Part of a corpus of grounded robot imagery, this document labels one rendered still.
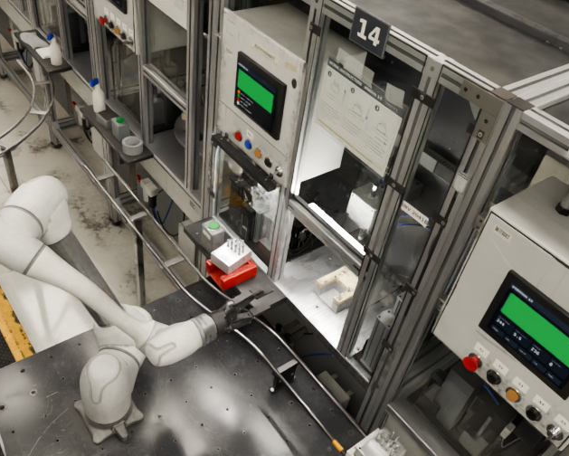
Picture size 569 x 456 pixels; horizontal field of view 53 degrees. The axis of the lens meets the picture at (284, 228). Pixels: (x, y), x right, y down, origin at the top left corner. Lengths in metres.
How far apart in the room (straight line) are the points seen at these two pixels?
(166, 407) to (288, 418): 0.44
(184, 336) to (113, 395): 0.36
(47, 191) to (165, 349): 0.57
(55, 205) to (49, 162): 2.62
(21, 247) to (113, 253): 1.99
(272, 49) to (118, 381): 1.15
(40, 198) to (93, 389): 0.63
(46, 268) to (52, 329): 1.64
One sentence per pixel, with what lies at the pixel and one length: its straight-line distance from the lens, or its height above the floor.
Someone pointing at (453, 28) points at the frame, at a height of 2.01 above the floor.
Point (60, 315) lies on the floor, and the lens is 3.37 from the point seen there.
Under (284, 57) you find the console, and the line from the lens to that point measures 1.79.
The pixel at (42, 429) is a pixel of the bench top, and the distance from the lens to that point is 2.21.
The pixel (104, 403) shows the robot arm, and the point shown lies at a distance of 2.00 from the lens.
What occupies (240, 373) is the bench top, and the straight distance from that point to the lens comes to 2.27.
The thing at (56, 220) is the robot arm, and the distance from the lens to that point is 1.80.
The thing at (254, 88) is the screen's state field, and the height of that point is 1.66.
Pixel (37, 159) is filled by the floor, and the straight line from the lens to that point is 4.46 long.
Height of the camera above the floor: 2.57
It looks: 42 degrees down
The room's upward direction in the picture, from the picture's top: 10 degrees clockwise
